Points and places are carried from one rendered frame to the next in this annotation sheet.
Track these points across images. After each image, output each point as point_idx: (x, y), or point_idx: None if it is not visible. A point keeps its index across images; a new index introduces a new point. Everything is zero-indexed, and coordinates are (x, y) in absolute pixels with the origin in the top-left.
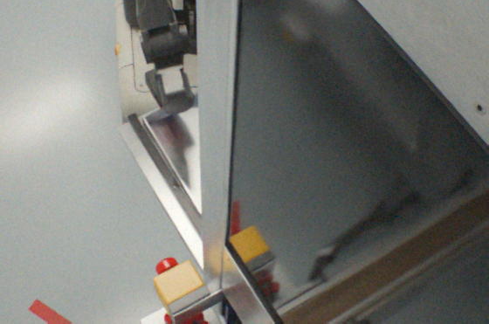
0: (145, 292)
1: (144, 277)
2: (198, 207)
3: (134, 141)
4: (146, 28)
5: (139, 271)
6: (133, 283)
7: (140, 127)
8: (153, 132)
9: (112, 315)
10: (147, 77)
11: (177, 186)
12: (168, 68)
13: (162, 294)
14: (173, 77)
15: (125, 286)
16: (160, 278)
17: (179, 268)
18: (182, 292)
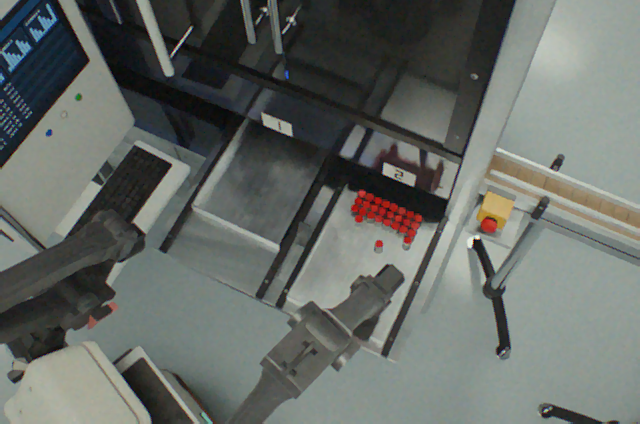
0: (395, 402)
1: (384, 411)
2: (422, 255)
3: (399, 342)
4: (385, 295)
5: (382, 419)
6: (395, 416)
7: (389, 340)
8: (382, 333)
9: (430, 413)
10: (369, 336)
11: (414, 282)
12: (383, 285)
13: (511, 207)
14: (387, 277)
15: (401, 421)
16: (504, 215)
17: (490, 209)
18: (501, 198)
